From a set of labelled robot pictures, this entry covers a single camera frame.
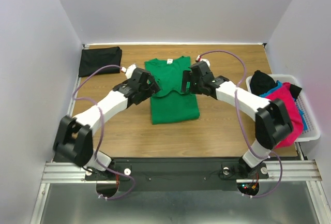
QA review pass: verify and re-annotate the green t shirt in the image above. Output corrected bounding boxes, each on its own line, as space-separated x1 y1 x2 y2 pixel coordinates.
144 56 200 125

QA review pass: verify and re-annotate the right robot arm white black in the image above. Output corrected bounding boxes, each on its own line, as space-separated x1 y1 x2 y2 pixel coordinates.
181 62 293 177

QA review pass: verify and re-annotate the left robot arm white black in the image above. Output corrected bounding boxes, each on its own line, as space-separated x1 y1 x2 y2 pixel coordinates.
53 65 160 180

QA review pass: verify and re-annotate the black t shirt in basket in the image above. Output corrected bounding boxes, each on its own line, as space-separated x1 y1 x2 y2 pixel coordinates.
249 70 302 100

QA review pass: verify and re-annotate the folded black t shirt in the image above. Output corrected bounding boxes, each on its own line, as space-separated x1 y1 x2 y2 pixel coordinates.
78 47 122 77

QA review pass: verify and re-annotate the blue t shirt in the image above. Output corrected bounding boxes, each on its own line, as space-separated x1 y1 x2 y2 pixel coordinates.
258 80 308 132

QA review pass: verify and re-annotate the pink t shirt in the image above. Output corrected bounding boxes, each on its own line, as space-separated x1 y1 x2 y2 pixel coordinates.
261 81 304 148

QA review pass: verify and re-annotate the white knob on plate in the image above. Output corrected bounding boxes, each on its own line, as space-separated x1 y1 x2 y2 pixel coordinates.
124 168 131 175

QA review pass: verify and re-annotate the silver knob on plate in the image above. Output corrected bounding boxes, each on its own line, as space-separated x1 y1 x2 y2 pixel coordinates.
222 167 230 175

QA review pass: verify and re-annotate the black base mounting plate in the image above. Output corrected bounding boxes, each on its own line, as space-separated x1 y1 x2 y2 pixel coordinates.
85 157 268 195

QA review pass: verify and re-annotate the white plastic laundry basket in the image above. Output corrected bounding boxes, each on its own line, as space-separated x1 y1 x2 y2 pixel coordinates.
246 74 321 142

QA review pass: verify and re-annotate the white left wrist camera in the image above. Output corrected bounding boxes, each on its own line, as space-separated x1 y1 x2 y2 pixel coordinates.
121 64 137 79

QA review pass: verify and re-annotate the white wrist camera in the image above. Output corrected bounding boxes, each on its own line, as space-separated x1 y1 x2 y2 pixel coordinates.
121 64 137 79
195 55 210 67

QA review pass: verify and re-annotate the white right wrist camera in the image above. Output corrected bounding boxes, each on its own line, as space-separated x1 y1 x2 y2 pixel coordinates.
195 55 210 67

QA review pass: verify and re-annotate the aluminium frame rail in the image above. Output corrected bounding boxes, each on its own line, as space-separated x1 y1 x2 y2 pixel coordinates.
29 76 86 224

